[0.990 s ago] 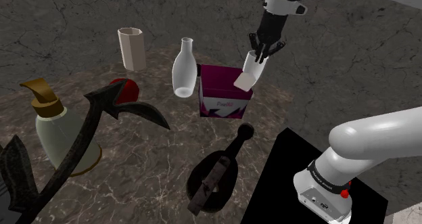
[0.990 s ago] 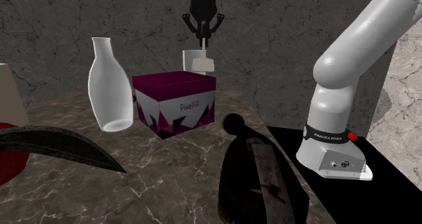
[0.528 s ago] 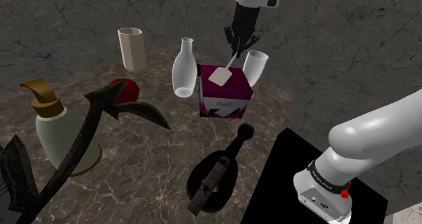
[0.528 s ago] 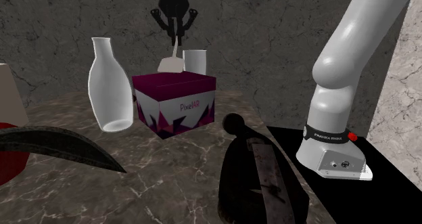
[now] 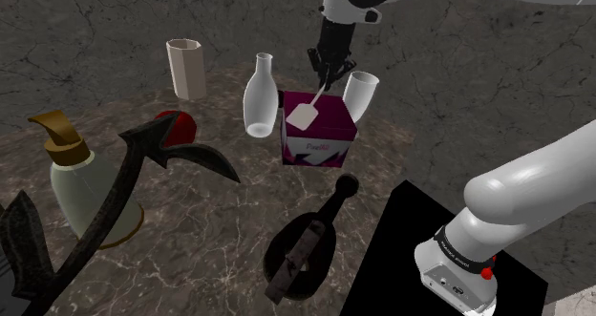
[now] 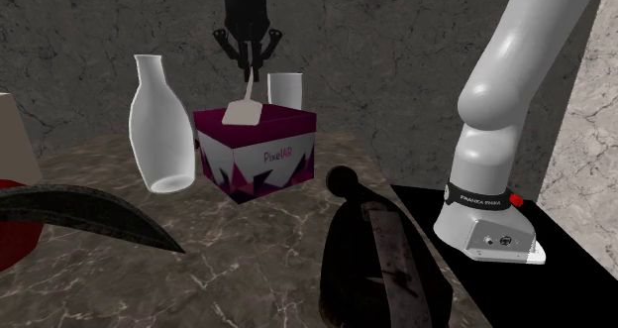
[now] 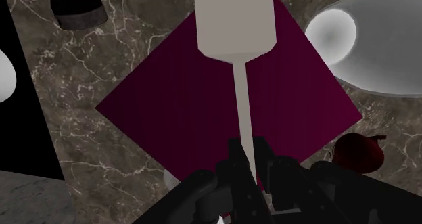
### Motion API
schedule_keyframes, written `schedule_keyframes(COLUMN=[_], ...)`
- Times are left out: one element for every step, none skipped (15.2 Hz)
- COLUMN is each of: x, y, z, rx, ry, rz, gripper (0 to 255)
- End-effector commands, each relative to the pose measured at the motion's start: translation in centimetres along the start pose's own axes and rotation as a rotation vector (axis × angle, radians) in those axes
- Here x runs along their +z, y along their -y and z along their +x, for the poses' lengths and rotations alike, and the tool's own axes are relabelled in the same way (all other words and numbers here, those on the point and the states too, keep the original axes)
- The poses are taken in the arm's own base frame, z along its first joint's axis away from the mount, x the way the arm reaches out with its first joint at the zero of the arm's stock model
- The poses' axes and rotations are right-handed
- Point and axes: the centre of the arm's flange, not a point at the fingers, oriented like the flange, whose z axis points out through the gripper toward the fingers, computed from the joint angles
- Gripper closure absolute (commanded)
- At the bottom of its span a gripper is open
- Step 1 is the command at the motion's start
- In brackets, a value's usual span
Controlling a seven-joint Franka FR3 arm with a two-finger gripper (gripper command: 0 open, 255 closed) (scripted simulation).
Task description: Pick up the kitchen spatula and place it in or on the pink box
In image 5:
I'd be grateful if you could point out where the white cup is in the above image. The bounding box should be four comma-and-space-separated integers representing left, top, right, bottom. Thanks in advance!
342, 70, 381, 124

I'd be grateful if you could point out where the dark metal branch ornament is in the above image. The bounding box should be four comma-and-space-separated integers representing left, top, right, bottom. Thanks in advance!
0, 111, 242, 316

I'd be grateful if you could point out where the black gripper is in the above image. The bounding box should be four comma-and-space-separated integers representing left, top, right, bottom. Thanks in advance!
307, 17, 358, 92

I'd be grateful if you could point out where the black robot stand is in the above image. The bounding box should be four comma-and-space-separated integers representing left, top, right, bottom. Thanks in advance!
339, 179, 549, 316

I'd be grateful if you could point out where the soap dispenser with gold pump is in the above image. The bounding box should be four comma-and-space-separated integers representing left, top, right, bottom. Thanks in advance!
27, 109, 145, 250

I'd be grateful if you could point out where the white spatula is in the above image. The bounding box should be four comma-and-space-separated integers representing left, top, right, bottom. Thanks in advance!
285, 82, 328, 132

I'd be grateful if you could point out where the white bottle vase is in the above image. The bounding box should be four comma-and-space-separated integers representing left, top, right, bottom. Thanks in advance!
242, 52, 280, 139

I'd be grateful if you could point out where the beige faceted vase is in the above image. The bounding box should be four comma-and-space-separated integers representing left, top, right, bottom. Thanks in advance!
165, 38, 208, 101

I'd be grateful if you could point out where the red apple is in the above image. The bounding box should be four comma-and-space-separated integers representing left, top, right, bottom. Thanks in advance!
153, 110, 198, 149

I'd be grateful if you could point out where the purple and white box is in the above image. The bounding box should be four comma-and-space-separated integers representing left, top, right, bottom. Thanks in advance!
278, 90, 359, 169

